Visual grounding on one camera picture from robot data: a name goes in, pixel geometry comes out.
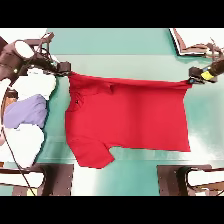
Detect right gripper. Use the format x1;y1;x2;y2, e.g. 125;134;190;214
187;66;205;85

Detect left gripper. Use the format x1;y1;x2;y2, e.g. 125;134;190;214
55;61;72;77

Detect white garment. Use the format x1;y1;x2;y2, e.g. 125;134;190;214
13;67;58;102
0;123;46;169

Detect red T-shirt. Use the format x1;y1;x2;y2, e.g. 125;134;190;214
64;71;194;170

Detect black cable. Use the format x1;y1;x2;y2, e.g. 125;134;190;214
0;89;37;197

